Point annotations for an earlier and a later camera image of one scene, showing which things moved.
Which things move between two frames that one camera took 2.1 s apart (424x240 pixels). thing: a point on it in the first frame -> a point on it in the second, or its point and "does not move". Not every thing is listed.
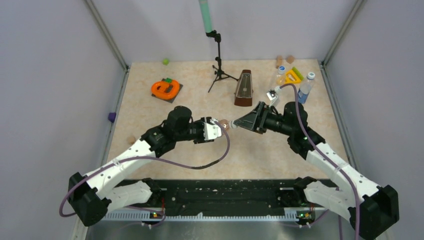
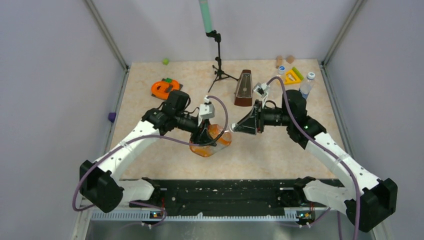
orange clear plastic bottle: (223, 121) -> (214, 130)
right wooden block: (290, 59) does not move
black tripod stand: (218, 72) does not move
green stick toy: (298, 73) does not move
